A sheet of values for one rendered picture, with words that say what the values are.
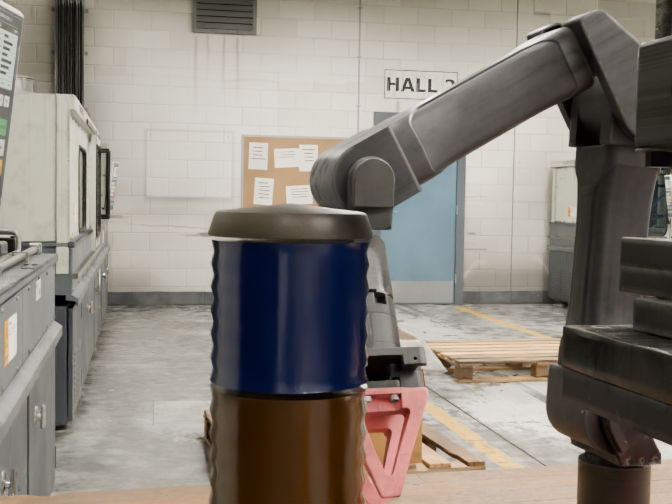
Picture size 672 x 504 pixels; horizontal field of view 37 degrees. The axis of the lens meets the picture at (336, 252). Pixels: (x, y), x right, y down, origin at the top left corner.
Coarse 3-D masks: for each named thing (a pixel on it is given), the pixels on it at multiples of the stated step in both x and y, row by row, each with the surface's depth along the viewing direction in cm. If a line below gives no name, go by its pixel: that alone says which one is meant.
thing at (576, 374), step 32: (640, 256) 48; (640, 288) 48; (640, 320) 46; (576, 352) 47; (608, 352) 44; (640, 352) 41; (576, 384) 47; (608, 384) 44; (640, 384) 41; (608, 416) 44; (640, 416) 41
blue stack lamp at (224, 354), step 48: (240, 240) 23; (288, 240) 24; (336, 240) 24; (240, 288) 23; (288, 288) 22; (336, 288) 23; (240, 336) 23; (288, 336) 22; (336, 336) 23; (240, 384) 23; (288, 384) 22; (336, 384) 23
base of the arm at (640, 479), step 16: (592, 464) 87; (608, 464) 87; (592, 480) 87; (608, 480) 86; (624, 480) 86; (640, 480) 86; (592, 496) 87; (608, 496) 86; (624, 496) 86; (640, 496) 86
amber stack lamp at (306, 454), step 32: (224, 416) 23; (256, 416) 23; (288, 416) 22; (320, 416) 23; (352, 416) 23; (224, 448) 23; (256, 448) 22; (288, 448) 22; (320, 448) 23; (352, 448) 23; (224, 480) 23; (256, 480) 23; (288, 480) 22; (320, 480) 23; (352, 480) 23
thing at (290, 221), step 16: (240, 208) 24; (256, 208) 23; (272, 208) 23; (288, 208) 23; (304, 208) 23; (320, 208) 23; (224, 224) 23; (240, 224) 22; (256, 224) 22; (272, 224) 22; (288, 224) 22; (304, 224) 22; (320, 224) 22; (336, 224) 22; (352, 224) 23; (368, 224) 24
